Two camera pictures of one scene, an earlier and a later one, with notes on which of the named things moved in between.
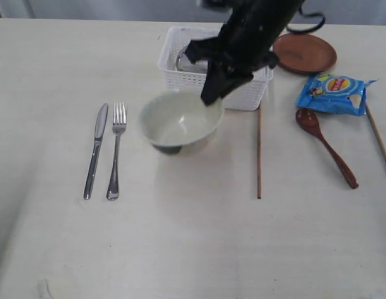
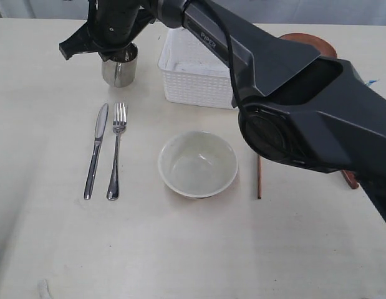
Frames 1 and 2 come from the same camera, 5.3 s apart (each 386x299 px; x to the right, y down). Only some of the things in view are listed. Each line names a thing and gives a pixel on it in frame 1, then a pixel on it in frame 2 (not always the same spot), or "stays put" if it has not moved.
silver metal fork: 113,190 stays put
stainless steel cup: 184,64 -> 120,74
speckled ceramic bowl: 174,119 -> 199,164
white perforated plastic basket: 247,96 stays put
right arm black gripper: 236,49 -> 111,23
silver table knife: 100,131 stays put
